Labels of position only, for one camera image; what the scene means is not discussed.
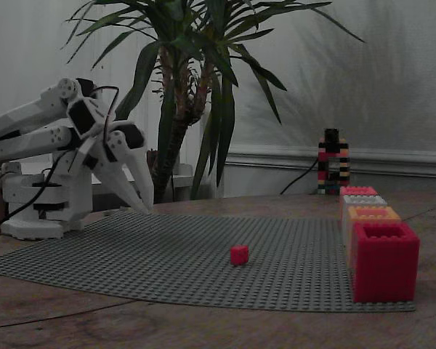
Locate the orange lego box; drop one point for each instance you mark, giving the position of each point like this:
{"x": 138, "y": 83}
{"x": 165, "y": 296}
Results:
{"x": 370, "y": 214}

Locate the white gripper black servos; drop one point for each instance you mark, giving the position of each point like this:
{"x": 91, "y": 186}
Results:
{"x": 107, "y": 154}

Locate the grey Lego baseplate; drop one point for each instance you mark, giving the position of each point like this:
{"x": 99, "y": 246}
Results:
{"x": 167, "y": 254}

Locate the striped Lego brick tower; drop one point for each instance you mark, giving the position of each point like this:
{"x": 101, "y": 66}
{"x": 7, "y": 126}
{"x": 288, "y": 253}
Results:
{"x": 325, "y": 163}

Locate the small red Lego cube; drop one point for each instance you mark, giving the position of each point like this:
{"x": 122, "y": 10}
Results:
{"x": 239, "y": 255}

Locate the green palm house plant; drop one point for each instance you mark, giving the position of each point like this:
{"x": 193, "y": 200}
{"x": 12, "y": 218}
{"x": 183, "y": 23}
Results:
{"x": 174, "y": 120}

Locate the dark rectangular block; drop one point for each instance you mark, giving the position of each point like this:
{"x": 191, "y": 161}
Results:
{"x": 152, "y": 161}

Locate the small black camera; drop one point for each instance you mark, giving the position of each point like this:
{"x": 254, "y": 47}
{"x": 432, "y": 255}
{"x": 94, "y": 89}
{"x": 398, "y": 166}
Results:
{"x": 332, "y": 134}

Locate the red lego box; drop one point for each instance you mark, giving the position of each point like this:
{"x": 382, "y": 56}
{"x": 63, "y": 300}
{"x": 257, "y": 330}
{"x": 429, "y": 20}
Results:
{"x": 385, "y": 269}
{"x": 358, "y": 191}

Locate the grey lego box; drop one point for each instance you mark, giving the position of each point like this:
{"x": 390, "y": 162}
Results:
{"x": 363, "y": 200}

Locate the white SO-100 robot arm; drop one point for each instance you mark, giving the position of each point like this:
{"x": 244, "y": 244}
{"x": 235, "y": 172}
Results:
{"x": 25, "y": 116}

